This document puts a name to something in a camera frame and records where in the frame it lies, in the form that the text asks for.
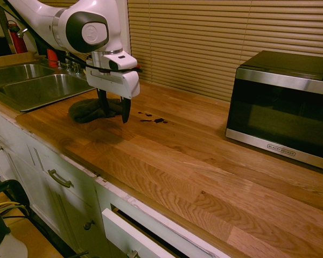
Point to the dark brown cloth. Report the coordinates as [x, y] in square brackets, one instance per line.
[86, 111]

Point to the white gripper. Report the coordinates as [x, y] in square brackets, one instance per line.
[113, 82]

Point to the white open drawer front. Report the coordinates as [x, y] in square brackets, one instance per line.
[129, 233]

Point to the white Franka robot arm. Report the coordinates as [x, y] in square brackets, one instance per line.
[43, 16]

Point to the narrow beige window blind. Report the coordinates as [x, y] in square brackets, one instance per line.
[59, 2]

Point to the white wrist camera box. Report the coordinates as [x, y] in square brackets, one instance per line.
[122, 62]

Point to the red fire extinguisher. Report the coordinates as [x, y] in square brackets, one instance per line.
[19, 40]

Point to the orange spray bottle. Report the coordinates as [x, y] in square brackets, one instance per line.
[52, 57]

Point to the stainless steel double sink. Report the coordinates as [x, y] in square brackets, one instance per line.
[43, 86]

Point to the black steel microwave oven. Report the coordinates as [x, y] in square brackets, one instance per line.
[280, 110]

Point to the wide beige window blind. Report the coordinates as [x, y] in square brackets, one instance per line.
[218, 40]

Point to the dark liquid spill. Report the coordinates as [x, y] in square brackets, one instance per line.
[158, 120]

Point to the black metal stand frame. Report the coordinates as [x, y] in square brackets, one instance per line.
[13, 185]

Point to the white robot base with label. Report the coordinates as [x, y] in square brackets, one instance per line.
[2, 242]

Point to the white kitchen cabinet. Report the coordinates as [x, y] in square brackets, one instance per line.
[29, 174]

